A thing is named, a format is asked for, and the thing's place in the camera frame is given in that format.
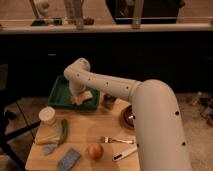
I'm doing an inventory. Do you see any blue sponge eraser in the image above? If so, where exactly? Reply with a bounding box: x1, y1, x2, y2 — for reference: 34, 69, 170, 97
58, 148, 81, 171

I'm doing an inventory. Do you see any brown bowl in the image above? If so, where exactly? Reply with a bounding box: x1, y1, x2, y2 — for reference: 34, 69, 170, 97
120, 105, 134, 130

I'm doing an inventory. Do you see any small glass jar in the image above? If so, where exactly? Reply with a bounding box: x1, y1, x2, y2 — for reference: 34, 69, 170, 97
102, 94, 116, 110

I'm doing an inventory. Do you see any silver fork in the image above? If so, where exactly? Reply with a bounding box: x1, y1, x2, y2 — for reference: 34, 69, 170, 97
100, 136, 134, 144

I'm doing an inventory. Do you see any orange fruit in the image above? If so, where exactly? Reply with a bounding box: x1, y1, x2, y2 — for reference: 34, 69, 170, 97
88, 143, 104, 160

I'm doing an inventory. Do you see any white handled knife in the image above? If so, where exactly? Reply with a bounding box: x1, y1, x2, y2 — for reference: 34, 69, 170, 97
112, 147, 137, 161

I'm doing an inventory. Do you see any grey cloth scrap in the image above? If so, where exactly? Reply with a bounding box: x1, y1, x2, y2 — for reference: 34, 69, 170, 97
42, 144, 58, 155

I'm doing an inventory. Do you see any white lidded cup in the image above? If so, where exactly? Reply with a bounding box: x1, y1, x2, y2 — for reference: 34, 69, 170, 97
39, 106, 56, 125

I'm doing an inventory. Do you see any tan object in tray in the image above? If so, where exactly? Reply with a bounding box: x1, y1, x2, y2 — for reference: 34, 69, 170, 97
71, 91, 93, 106

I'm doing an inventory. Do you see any green plastic tray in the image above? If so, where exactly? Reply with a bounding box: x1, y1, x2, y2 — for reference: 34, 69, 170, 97
48, 76, 100, 111

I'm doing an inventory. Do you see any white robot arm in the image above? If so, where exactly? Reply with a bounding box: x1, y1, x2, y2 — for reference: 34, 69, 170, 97
64, 58, 192, 171

